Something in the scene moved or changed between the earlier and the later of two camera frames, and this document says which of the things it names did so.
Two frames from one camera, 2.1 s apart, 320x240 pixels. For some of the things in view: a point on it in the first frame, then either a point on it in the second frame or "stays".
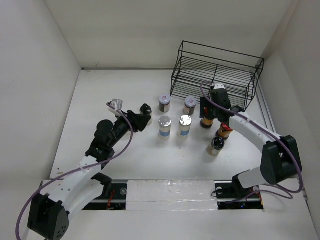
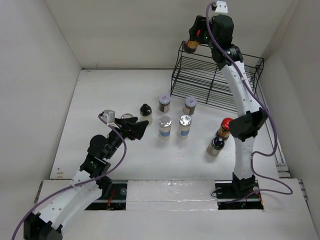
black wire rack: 198,67 stays
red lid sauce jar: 206,123 -> 190,46
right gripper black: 204,103 -> 200,23
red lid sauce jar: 224,131 stays
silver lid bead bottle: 183,129 stays
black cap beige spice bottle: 215,148 stays
